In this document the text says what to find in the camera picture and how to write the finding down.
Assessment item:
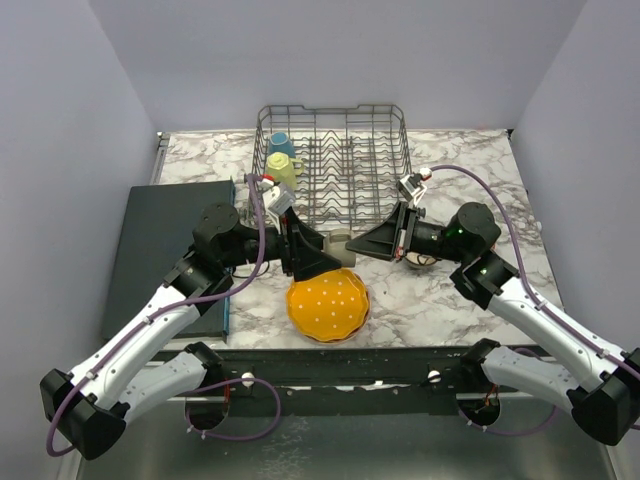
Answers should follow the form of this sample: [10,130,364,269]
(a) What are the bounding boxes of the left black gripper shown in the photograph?
[222,205,342,280]

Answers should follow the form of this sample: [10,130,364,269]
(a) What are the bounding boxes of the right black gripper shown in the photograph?
[346,201,469,263]

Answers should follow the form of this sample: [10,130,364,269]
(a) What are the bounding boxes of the grey ceramic mug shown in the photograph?
[323,229,356,268]

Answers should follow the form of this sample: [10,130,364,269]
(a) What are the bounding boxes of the brown patterned bowl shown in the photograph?
[404,252,439,271]

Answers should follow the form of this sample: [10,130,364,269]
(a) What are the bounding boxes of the light green ceramic mug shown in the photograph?
[265,152,305,190]

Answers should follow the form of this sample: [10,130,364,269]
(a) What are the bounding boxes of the blue ceramic mug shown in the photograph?
[267,132,296,158]

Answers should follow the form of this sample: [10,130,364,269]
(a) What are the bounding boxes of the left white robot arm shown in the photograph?
[39,203,343,460]

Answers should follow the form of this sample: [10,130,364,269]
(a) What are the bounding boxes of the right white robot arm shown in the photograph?
[346,202,639,446]

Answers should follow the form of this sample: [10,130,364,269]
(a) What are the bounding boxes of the yellow polka dot plate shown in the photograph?
[285,268,370,343]

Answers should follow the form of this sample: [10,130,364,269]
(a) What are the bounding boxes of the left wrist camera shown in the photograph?
[258,175,295,229]

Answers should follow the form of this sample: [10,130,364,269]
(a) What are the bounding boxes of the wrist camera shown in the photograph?
[396,167,433,208]
[258,175,295,229]

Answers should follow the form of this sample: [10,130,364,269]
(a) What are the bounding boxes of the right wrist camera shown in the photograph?
[396,167,433,208]

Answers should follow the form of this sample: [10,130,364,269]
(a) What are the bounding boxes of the grey wire dish rack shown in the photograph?
[252,104,412,233]

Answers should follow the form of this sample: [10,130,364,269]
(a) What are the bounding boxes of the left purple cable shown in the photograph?
[45,173,282,457]

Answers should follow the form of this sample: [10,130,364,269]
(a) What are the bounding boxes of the purple cable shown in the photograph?
[429,164,640,431]
[45,173,282,457]

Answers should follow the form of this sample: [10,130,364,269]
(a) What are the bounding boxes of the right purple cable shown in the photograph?
[429,164,640,431]

